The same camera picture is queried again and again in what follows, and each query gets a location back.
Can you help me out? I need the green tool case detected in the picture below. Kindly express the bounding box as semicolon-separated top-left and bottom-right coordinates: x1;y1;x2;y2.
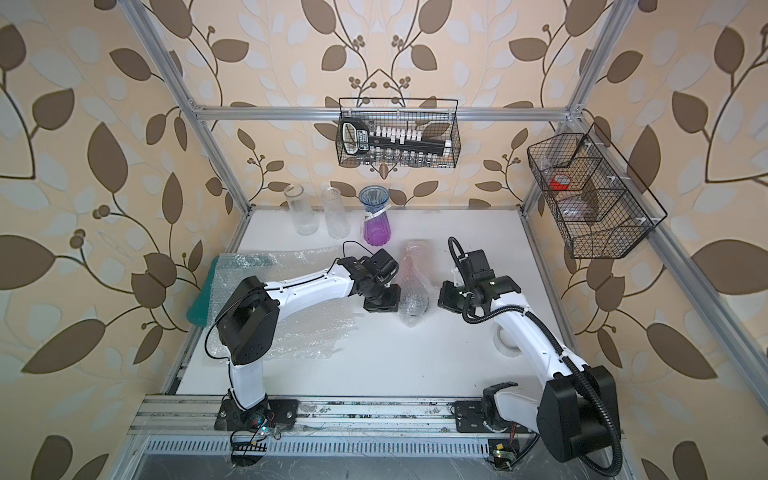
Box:
186;256;219;328

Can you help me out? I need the white tape roll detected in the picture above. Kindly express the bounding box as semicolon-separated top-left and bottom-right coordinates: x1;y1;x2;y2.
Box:
493;326;521;358

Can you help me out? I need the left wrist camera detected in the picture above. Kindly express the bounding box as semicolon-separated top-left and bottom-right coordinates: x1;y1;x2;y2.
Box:
366;249;399;284

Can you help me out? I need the clear bubble wrap sheet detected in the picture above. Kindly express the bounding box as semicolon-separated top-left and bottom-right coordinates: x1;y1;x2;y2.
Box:
207;245;341;327

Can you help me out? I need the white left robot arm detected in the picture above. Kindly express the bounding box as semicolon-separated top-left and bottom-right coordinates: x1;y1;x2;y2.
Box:
209;257;400;413

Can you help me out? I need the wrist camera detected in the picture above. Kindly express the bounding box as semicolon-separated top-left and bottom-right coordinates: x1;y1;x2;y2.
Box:
366;249;399;284
457;250;522;298

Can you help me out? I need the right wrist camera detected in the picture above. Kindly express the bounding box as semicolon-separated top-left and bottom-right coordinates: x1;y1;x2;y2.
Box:
457;250;522;298

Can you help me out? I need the right wire basket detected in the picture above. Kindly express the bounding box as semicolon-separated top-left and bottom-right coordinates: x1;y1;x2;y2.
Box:
527;124;667;260

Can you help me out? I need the clear ribbed glass vase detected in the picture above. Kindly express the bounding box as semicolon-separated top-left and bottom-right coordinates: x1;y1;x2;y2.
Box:
321;187;350;239

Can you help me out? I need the black corrugated cable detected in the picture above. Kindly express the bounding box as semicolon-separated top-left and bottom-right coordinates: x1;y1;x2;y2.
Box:
448;236;624;478

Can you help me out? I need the pink vase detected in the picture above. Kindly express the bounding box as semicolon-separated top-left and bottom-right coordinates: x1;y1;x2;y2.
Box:
397;240;436;328

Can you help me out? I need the black socket set holder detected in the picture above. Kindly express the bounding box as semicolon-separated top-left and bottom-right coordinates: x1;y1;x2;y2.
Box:
338;117;453;157

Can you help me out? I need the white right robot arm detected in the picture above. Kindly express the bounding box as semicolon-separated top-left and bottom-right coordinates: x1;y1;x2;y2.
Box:
438;277;624;477

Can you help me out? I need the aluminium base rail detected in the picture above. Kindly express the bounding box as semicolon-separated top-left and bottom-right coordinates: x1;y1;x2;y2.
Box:
128;395;533;459

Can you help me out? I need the back wire basket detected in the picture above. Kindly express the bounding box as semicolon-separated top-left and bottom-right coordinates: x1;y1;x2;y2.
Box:
335;96;461;169

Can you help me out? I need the purple vase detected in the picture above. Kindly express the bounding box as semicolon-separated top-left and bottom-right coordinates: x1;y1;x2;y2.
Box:
358;185;391;247

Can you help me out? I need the wire basket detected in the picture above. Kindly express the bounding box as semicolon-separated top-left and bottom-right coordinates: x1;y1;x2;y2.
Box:
335;96;461;169
527;124;667;260

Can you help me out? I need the red tape roll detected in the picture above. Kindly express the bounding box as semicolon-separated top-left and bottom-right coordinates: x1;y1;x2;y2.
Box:
549;174;571;192

